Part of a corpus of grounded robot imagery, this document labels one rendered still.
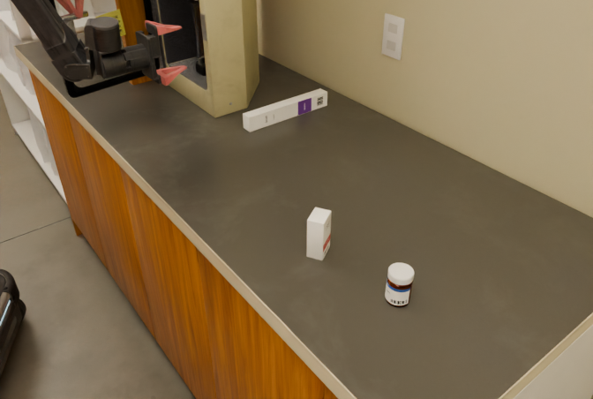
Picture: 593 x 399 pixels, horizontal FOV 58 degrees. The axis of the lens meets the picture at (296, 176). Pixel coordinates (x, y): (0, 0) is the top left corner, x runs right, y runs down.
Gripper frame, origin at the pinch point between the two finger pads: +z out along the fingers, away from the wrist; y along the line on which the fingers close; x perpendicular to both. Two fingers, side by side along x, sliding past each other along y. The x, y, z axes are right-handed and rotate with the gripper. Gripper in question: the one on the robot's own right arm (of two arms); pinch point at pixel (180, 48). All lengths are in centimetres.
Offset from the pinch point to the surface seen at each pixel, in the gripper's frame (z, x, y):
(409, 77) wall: 55, -25, -14
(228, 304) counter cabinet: -15, -39, -45
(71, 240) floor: -18, 110, -117
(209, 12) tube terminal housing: 13.3, 8.3, 4.4
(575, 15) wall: 55, -65, 11
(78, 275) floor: -23, 84, -117
